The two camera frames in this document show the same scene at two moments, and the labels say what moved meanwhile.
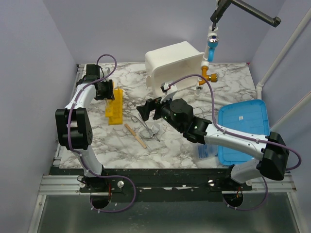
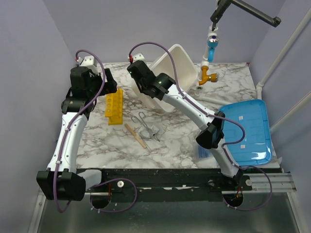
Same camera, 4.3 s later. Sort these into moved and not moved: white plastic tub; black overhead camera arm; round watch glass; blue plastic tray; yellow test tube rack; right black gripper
Moved: right black gripper; white plastic tub
Not moved: yellow test tube rack; round watch glass; black overhead camera arm; blue plastic tray
